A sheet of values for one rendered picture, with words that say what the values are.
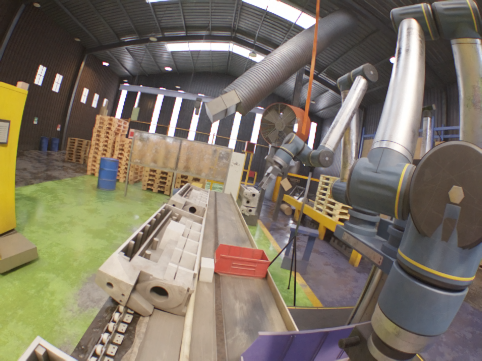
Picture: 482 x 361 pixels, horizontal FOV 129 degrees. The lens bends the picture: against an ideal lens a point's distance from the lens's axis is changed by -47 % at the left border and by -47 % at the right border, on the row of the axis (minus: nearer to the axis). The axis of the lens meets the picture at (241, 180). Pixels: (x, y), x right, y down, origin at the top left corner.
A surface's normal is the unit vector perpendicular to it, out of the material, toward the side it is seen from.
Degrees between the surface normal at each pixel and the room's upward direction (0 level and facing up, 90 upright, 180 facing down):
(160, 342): 0
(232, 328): 0
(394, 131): 67
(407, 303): 90
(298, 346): 88
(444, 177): 90
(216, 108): 90
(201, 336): 0
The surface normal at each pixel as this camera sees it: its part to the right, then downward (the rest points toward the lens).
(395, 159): -0.34, -0.35
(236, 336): 0.21, -0.97
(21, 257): 0.98, 0.21
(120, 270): 0.36, -0.68
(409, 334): -0.71, -0.09
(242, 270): 0.11, 0.14
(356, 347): -0.97, -0.19
